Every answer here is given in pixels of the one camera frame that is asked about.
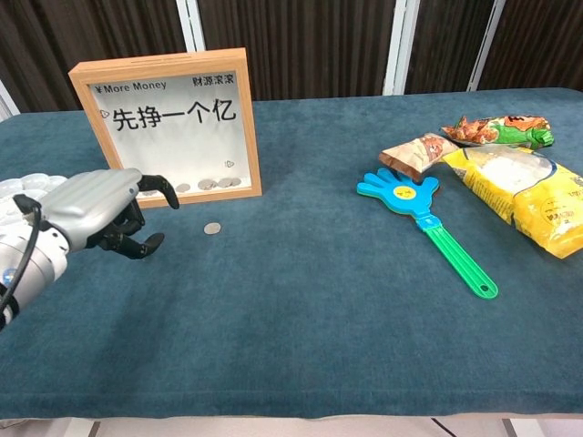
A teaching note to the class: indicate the white partition post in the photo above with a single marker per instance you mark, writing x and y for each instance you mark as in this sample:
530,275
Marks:
7,102
403,45
485,45
191,23

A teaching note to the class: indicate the brown snack packet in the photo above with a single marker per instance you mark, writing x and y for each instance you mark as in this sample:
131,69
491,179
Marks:
414,155

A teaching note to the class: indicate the blue table cloth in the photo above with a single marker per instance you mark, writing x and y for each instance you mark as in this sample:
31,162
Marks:
291,318

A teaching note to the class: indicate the white flower paint palette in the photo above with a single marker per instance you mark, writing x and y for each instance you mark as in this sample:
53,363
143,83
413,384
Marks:
27,184

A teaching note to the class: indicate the blue hand clapper toy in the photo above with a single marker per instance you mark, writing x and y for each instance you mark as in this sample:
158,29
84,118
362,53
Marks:
405,196

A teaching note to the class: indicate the orange green snack bag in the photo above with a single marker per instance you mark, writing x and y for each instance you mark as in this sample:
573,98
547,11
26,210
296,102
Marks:
501,129

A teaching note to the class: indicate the wooden frame coin bank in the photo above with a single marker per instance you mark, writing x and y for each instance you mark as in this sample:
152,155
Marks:
182,145

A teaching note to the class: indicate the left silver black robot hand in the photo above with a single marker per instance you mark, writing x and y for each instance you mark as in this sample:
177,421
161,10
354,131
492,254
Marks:
91,205

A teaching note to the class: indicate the yellow snack bag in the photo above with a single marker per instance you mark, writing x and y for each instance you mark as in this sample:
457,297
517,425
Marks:
537,200

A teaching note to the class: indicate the dark slatted partition panel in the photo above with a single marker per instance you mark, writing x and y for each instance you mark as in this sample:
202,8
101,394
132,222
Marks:
446,41
546,41
91,32
296,45

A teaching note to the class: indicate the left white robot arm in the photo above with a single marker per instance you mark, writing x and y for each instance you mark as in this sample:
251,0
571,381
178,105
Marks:
41,268

